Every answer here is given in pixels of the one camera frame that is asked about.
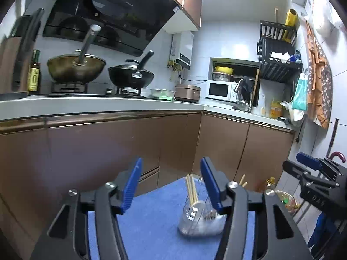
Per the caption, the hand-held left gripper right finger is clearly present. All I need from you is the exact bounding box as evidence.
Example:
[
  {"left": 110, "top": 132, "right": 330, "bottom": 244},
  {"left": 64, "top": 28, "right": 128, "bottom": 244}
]
[{"left": 200, "top": 156, "right": 315, "bottom": 260}]

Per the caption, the gas stove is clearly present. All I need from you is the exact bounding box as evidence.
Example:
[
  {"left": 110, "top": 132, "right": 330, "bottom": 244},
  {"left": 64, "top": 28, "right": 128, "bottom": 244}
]
[{"left": 50, "top": 83, "right": 147, "bottom": 98}]

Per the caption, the brown rice cooker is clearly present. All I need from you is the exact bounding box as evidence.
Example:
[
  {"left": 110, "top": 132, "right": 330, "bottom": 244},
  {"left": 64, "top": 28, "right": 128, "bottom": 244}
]
[{"left": 174, "top": 84, "right": 201, "bottom": 104}]

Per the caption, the red umbrella handle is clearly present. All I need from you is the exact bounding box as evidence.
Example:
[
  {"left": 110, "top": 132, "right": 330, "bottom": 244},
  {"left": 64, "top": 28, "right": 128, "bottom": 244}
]
[{"left": 329, "top": 152, "right": 346, "bottom": 164}]

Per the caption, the black dish rack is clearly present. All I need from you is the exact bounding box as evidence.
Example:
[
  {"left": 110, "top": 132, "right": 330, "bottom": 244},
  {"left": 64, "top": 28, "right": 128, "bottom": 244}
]
[{"left": 256, "top": 19, "right": 303, "bottom": 84}]

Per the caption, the black frying pan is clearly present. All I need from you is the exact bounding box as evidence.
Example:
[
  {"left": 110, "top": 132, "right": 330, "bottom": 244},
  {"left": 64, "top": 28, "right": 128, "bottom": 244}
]
[{"left": 108, "top": 50, "right": 155, "bottom": 89}]

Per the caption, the orange patterned apron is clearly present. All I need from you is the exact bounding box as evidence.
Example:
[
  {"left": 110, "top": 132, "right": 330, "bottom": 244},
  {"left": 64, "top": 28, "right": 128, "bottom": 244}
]
[{"left": 305, "top": 19, "right": 333, "bottom": 129}]

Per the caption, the person's right hand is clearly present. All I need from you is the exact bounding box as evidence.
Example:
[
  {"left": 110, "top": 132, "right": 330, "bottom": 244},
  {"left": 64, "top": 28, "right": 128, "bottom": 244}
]
[{"left": 308, "top": 213, "right": 338, "bottom": 253}]

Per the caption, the blue fluffy mat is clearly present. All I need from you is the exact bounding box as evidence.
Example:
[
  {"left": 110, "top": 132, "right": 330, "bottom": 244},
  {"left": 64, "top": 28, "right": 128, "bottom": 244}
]
[{"left": 87, "top": 178, "right": 257, "bottom": 260}]

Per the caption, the yellow roll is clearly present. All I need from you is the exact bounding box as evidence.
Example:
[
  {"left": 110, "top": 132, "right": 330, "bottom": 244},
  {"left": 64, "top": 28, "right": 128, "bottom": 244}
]
[{"left": 282, "top": 9, "right": 299, "bottom": 42}]

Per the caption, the brown wall cabinet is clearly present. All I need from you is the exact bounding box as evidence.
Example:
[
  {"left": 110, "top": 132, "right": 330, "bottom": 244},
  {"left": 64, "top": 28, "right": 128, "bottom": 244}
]
[{"left": 163, "top": 0, "right": 202, "bottom": 33}]

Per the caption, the white microwave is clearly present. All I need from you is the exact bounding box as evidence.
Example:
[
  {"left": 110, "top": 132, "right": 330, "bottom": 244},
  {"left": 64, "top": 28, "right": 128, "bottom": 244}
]
[{"left": 205, "top": 80, "right": 237, "bottom": 102}]

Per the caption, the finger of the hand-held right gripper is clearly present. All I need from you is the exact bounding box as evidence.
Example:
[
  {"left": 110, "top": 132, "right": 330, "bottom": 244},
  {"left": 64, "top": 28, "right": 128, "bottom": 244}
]
[
  {"left": 296, "top": 152, "right": 330, "bottom": 172},
  {"left": 282, "top": 160, "right": 312, "bottom": 180}
]

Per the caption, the wooden stick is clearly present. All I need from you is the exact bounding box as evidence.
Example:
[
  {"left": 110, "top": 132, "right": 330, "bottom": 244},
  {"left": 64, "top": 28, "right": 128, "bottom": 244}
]
[{"left": 251, "top": 68, "right": 260, "bottom": 109}]

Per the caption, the teal plastic bag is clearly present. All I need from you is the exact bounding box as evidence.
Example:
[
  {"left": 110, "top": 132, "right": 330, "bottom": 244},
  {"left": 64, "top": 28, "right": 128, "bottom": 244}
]
[{"left": 291, "top": 72, "right": 309, "bottom": 111}]

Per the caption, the basket with items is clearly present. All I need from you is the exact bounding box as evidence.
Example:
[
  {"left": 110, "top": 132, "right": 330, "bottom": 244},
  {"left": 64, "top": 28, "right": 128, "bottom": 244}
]
[{"left": 275, "top": 190, "right": 300, "bottom": 217}]

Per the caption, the clear plastic utensil holder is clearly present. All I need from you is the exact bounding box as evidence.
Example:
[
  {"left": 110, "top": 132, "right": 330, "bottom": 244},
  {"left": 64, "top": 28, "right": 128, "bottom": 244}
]
[{"left": 183, "top": 177, "right": 227, "bottom": 221}]

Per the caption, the dark pole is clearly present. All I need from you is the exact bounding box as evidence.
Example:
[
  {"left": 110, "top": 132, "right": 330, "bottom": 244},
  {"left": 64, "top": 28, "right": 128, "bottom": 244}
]
[{"left": 327, "top": 118, "right": 340, "bottom": 159}]

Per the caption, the black range hood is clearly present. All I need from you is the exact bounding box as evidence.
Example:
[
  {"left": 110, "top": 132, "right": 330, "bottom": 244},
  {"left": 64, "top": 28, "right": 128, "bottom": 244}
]
[{"left": 42, "top": 0, "right": 187, "bottom": 57}]

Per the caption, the kitchen faucet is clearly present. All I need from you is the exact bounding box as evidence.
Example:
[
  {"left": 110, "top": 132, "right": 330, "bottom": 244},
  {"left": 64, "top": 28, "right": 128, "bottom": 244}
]
[{"left": 234, "top": 76, "right": 254, "bottom": 111}]

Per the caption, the dark oil bottle yellow label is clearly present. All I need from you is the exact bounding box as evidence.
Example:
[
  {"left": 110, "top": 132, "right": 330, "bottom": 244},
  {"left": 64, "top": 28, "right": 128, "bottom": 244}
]
[{"left": 27, "top": 49, "right": 42, "bottom": 95}]

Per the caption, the bronze wok with metal handle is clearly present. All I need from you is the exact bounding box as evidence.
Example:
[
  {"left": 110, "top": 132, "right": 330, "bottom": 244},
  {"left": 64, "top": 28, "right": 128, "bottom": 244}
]
[{"left": 47, "top": 24, "right": 107, "bottom": 83}]

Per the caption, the glass container green lid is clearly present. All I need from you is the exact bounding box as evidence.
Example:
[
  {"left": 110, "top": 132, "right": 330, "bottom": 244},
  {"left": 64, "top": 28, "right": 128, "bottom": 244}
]
[{"left": 150, "top": 88, "right": 176, "bottom": 101}]

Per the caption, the white plastic bag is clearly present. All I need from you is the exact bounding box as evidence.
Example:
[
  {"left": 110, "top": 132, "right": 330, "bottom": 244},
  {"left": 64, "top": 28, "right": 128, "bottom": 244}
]
[{"left": 312, "top": 13, "right": 334, "bottom": 37}]

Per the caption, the brown kitchen base cabinet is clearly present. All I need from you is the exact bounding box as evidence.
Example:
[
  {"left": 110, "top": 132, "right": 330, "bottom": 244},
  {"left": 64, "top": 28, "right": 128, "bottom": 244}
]
[{"left": 0, "top": 95, "right": 296, "bottom": 250}]

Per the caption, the white water heater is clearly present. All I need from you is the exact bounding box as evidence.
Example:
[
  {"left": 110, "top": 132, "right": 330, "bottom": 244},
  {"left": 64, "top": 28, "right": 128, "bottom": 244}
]
[{"left": 169, "top": 31, "right": 194, "bottom": 68}]

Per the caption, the steel bowl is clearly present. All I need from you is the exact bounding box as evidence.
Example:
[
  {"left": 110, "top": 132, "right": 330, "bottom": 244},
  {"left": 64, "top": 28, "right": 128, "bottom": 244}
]
[{"left": 212, "top": 72, "right": 234, "bottom": 82}]

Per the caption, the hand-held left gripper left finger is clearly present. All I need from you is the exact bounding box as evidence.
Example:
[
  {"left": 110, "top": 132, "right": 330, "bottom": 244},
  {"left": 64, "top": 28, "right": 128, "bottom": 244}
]
[{"left": 30, "top": 157, "right": 143, "bottom": 260}]

